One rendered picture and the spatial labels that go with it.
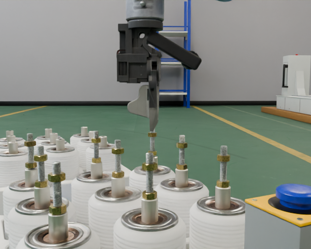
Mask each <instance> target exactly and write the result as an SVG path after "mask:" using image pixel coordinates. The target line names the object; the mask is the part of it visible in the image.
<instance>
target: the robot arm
mask: <svg viewBox="0 0 311 249"><path fill-rule="evenodd" d="M126 21H127V24H118V31H119V50H118V51H117V82H120V83H141V82H149V85H142V86H141V87H140V88H139V92H138V98H137V99H135V100H133V101H131V102H129V103H128V105H127V109H128V111H129V112H130V113H132V114H136V115H139V116H142V117H146V118H149V120H150V131H153V130H154V129H155V127H156V125H157V123H158V113H159V82H160V81H161V57H162V54H161V53H160V52H159V51H157V50H156V49H154V48H152V47H151V46H149V45H148V44H151V45H152V46H154V47H156V48H157V49H159V50H161V51H162V52H164V53H166V54H167V55H169V56H171V57H173V58H174V59H176V60H178V61H179V62H181V64H182V66H183V67H184V68H186V69H188V70H192V69H193V70H196V69H197V68H198V67H199V65H200V64H201V62H202V59H201V58H200V57H199V56H198V54H197V53H196V52H194V51H187V50H186V49H184V48H182V47H181V46H179V45H177V44H176V43H174V42H172V41H171V40H169V39H167V38H166V37H164V36H162V35H160V34H159V33H157V32H159V31H162V30H163V23H162V22H163V21H164V0H126ZM141 34H145V36H144V37H143V38H140V35H141Z"/></svg>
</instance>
